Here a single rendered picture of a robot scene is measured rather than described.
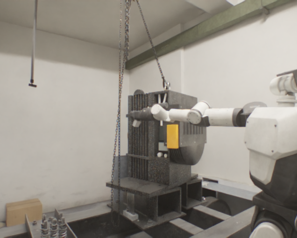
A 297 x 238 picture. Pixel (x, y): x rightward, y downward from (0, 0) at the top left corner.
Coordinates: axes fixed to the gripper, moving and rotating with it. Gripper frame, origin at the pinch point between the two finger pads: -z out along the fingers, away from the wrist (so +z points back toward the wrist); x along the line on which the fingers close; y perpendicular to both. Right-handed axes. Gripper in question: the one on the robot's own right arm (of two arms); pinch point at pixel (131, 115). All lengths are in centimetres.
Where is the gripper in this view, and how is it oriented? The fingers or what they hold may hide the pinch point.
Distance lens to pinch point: 138.4
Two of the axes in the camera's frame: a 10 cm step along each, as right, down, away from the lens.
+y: -0.1, -10.0, 0.9
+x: 5.8, 0.7, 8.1
